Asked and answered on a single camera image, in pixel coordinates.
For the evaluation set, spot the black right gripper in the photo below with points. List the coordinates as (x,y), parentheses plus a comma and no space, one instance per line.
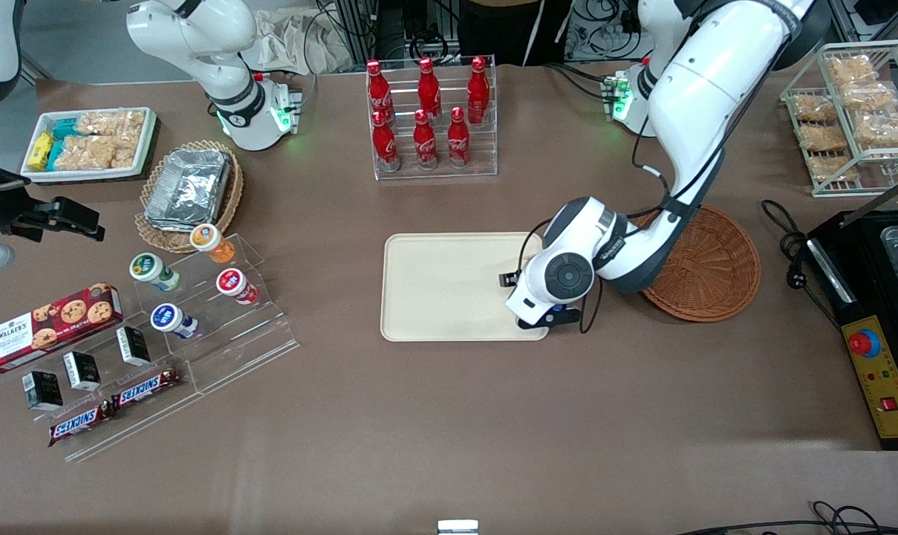
(4,206)

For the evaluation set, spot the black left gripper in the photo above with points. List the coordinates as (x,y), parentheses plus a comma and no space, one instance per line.
(506,279)

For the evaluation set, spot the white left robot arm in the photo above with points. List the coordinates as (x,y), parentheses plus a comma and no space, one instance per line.
(701,82)

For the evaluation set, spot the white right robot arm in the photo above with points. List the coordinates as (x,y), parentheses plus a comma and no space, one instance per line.
(218,74)

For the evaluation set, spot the white rectangular snack tray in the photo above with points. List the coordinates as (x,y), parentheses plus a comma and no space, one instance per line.
(148,141)

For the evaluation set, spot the cream plastic tray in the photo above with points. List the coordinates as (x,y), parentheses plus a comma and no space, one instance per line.
(441,286)

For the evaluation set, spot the oval light wicker basket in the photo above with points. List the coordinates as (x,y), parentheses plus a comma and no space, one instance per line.
(229,197)

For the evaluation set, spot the round brown wicker basket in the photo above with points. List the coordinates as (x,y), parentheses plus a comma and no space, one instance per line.
(716,267)

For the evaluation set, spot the teal snack packet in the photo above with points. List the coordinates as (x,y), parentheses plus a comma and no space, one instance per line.
(56,154)
(65,128)

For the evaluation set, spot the clear rice cracker bag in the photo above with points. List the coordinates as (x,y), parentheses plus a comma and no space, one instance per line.
(96,152)
(114,122)

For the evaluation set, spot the yellow snack packet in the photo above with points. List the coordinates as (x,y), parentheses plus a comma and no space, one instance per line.
(40,151)

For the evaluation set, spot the green lid yogurt cup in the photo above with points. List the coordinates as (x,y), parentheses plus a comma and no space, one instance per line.
(148,267)

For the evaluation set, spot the red Walkers cookie box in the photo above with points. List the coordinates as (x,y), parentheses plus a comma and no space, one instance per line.
(55,327)

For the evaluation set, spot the silver foil container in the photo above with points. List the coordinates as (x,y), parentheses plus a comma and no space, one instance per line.
(189,186)

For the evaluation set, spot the orange lid yogurt cup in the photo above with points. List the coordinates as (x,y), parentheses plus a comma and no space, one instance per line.
(208,239)

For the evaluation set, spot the blue lid yogurt cup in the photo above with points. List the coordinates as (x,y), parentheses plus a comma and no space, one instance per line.
(166,318)

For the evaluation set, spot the small black box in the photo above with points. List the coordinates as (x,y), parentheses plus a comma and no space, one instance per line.
(134,345)
(82,370)
(42,390)

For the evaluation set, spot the red lid yogurt cup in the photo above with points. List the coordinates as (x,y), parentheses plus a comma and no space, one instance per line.
(232,282)

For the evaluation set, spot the clear acrylic bottle rack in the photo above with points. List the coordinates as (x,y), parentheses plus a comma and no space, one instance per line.
(486,148)

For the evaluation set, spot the Snickers chocolate bar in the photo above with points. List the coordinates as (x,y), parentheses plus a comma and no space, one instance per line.
(77,423)
(144,388)

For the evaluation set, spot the red cola bottle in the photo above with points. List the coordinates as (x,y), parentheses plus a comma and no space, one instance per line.
(424,145)
(379,93)
(477,89)
(385,145)
(428,89)
(457,141)

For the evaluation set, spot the clear acrylic stepped stand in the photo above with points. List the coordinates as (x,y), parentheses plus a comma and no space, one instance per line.
(137,427)
(263,327)

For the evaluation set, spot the beige cloth bag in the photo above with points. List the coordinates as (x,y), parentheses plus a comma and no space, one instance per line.
(293,41)

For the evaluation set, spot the person in dark clothes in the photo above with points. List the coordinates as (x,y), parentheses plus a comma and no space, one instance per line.
(512,33)

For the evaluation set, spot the clear bagged cracker snack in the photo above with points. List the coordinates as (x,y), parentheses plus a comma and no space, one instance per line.
(814,108)
(824,137)
(870,95)
(851,68)
(887,130)
(833,167)

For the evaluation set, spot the black table appliance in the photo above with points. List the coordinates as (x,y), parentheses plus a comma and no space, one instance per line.
(864,253)

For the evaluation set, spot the yellow emergency stop box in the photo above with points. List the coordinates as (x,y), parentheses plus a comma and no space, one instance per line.
(883,379)

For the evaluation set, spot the grey metal rod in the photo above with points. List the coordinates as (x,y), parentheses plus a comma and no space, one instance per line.
(883,199)

